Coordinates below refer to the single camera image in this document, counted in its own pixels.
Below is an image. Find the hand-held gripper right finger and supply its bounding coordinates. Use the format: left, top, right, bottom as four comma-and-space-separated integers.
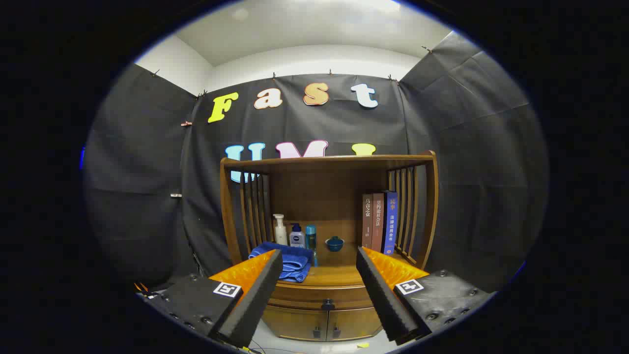
356, 246, 494, 346

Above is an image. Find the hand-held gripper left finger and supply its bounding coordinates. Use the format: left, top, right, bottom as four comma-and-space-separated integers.
139, 249, 284, 349

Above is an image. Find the wooden drawer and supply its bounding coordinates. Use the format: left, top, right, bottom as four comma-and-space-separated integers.
268, 284, 381, 312

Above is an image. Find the wooden cabinet door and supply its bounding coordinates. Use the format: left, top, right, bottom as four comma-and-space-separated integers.
327, 307, 383, 341
262, 306, 328, 341

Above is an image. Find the wooden countertop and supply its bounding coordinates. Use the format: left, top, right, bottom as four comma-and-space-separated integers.
243, 240, 423, 287

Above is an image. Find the wooden cabinet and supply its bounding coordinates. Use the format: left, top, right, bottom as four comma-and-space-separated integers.
220, 150, 439, 342

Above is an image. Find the folded blue towel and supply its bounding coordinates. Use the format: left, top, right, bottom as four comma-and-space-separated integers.
248, 241, 314, 283

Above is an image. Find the white pump bottle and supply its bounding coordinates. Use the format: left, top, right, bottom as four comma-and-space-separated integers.
273, 214, 288, 246

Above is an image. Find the reddish brown book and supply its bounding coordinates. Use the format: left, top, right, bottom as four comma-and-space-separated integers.
372, 193, 385, 253

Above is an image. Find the blue book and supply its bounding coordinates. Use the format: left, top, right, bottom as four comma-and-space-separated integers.
383, 191, 399, 255

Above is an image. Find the dark brown book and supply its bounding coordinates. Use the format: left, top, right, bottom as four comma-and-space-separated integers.
362, 194, 373, 249

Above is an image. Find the teal slim bottle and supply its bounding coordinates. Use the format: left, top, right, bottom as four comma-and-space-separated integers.
305, 225, 318, 267

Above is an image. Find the black floor device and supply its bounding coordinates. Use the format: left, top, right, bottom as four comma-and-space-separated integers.
134, 282, 160, 300

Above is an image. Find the black backdrop cloth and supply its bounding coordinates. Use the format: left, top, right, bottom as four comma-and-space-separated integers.
84, 32, 548, 295

